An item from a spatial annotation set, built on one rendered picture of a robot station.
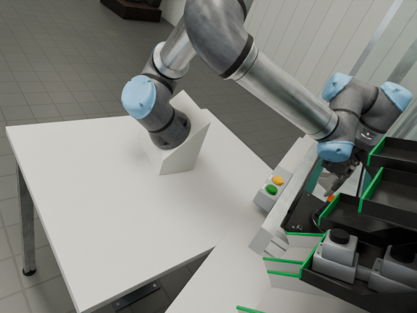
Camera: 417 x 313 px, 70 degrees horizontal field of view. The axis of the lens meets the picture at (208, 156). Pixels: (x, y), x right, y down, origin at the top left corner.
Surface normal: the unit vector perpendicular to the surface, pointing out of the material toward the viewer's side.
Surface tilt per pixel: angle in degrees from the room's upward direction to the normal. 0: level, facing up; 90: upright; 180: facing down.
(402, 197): 25
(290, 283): 90
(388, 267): 90
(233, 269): 0
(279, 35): 90
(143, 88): 54
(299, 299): 45
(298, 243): 90
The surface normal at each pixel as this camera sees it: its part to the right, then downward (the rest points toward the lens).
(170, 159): 0.50, 0.64
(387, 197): -0.02, -0.94
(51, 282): 0.31, -0.76
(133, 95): -0.42, -0.33
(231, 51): 0.12, 0.44
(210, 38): -0.33, 0.46
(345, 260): -0.53, 0.31
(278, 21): -0.75, 0.17
